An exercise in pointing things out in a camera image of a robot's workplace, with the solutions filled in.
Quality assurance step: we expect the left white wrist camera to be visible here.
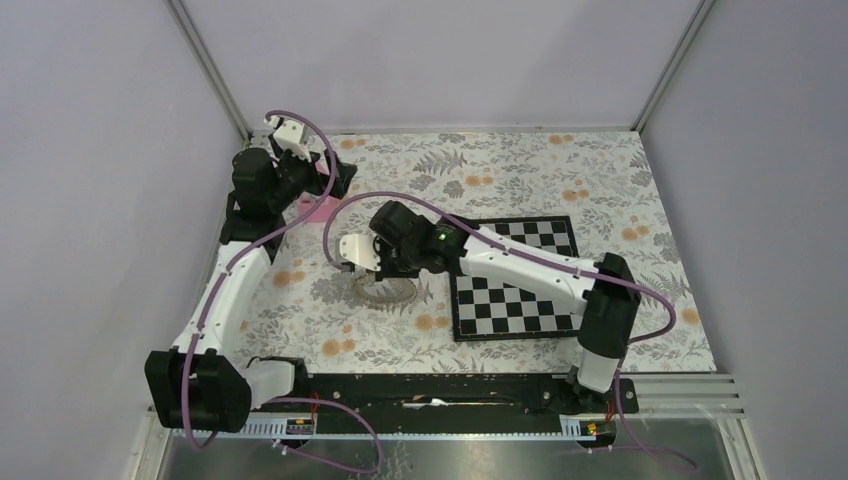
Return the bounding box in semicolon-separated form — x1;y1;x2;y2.
265;115;313;162

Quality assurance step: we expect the floral patterned table mat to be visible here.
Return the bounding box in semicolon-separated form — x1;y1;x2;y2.
230;132;716;377

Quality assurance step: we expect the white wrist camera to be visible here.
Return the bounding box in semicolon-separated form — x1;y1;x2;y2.
338;234;381;272
265;115;313;162

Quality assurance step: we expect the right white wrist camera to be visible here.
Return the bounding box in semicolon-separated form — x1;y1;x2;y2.
338;234;381;272

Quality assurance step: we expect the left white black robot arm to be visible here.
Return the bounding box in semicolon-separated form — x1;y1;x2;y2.
144;147;358;433

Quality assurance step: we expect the black white chessboard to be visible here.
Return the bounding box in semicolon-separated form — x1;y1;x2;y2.
449;215;582;342

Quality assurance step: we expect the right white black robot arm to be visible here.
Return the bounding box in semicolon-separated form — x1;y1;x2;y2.
369;201;642;412

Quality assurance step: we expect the pink metronome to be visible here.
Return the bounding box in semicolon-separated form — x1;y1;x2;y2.
291;160;337;225

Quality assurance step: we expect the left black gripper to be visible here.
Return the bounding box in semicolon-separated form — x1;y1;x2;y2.
267;133;355;211

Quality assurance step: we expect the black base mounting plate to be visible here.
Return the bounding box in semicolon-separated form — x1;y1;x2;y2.
262;362;639;430

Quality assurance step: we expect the grey slotted cable duct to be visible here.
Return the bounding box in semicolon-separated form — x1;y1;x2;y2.
170;415;599;443

